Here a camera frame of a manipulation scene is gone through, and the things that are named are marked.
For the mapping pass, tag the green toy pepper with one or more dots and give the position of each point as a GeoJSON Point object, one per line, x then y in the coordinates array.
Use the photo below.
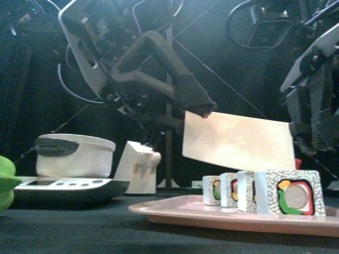
{"type": "Point", "coordinates": [7, 185]}

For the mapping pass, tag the pink plastic tray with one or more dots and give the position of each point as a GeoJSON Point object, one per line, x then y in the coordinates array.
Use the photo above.
{"type": "Point", "coordinates": [193, 213]}

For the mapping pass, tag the metal frame pole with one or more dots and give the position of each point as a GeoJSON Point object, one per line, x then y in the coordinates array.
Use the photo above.
{"type": "Point", "coordinates": [168, 158]}

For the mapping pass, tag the black kitchen scale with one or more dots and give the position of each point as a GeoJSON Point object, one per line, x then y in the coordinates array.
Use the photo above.
{"type": "Point", "coordinates": [71, 190]}

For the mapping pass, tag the white toy knife block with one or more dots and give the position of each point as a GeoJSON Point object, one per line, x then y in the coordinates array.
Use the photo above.
{"type": "Point", "coordinates": [139, 168]}

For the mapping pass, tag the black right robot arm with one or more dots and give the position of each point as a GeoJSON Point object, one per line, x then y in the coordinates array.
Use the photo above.
{"type": "Point", "coordinates": [271, 23]}

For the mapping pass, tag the patterned toy sushi block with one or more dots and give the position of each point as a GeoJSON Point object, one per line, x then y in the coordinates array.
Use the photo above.
{"type": "Point", "coordinates": [294, 193]}
{"type": "Point", "coordinates": [228, 191]}
{"type": "Point", "coordinates": [246, 191]}
{"type": "Point", "coordinates": [211, 191]}

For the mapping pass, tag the small red toy piece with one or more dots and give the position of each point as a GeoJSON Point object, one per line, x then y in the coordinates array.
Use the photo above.
{"type": "Point", "coordinates": [299, 164]}

